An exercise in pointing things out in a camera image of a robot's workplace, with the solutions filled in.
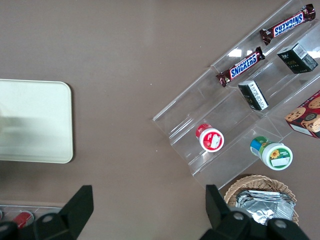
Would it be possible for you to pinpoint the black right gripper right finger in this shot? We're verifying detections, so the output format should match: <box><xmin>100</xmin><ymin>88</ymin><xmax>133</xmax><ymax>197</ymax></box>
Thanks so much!
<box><xmin>201</xmin><ymin>184</ymin><xmax>311</xmax><ymax>240</ymax></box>

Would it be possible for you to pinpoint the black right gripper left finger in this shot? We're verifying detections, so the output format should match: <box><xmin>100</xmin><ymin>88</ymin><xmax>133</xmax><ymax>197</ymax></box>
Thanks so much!
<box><xmin>0</xmin><ymin>184</ymin><xmax>95</xmax><ymax>240</ymax></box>

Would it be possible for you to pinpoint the light tan wicker basket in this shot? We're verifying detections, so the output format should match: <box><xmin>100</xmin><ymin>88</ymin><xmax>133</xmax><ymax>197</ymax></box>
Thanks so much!
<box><xmin>223</xmin><ymin>174</ymin><xmax>300</xmax><ymax>227</ymax></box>

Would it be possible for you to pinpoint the cream rectangular tray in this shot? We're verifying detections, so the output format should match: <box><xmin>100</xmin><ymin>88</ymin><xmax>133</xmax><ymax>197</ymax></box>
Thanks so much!
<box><xmin>0</xmin><ymin>78</ymin><xmax>74</xmax><ymax>165</ymax></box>

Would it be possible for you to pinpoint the silver foil package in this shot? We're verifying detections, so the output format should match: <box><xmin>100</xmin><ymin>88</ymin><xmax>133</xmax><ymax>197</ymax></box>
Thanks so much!
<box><xmin>234</xmin><ymin>189</ymin><xmax>297</xmax><ymax>227</ymax></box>

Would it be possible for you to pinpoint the clear acrylic bottle rack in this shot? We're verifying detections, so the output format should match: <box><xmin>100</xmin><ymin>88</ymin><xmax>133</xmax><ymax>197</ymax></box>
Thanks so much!
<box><xmin>0</xmin><ymin>202</ymin><xmax>63</xmax><ymax>226</ymax></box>

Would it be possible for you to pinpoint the red cola bottle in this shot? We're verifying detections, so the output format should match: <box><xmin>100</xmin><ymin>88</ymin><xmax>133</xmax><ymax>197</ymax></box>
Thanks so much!
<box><xmin>12</xmin><ymin>210</ymin><xmax>35</xmax><ymax>229</ymax></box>

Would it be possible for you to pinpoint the red label white cup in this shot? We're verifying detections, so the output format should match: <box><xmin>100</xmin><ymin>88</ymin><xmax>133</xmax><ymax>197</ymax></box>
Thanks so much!
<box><xmin>195</xmin><ymin>123</ymin><xmax>225</xmax><ymax>153</ymax></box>

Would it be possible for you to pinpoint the green label white cup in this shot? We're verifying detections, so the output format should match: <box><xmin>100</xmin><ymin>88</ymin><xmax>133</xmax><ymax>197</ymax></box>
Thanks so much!
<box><xmin>249</xmin><ymin>136</ymin><xmax>293</xmax><ymax>171</ymax></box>

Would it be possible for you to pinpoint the clear acrylic stepped stand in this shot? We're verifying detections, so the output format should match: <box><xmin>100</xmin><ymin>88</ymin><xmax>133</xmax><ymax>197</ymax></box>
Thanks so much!
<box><xmin>152</xmin><ymin>0</ymin><xmax>320</xmax><ymax>192</ymax></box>

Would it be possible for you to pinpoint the small black box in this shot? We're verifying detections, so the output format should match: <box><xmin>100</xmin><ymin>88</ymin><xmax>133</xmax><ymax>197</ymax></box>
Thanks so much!
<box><xmin>238</xmin><ymin>80</ymin><xmax>270</xmax><ymax>112</ymax></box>
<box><xmin>276</xmin><ymin>42</ymin><xmax>320</xmax><ymax>75</ymax></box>

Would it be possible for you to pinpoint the red chocolate cookie box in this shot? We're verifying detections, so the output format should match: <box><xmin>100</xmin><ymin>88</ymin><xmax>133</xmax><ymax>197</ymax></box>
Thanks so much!
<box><xmin>284</xmin><ymin>89</ymin><xmax>320</xmax><ymax>139</ymax></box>

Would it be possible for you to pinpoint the Snickers chocolate bar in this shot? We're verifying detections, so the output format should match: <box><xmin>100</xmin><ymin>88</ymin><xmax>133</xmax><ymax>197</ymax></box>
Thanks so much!
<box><xmin>259</xmin><ymin>3</ymin><xmax>316</xmax><ymax>46</ymax></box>
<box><xmin>216</xmin><ymin>46</ymin><xmax>266</xmax><ymax>88</ymax></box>

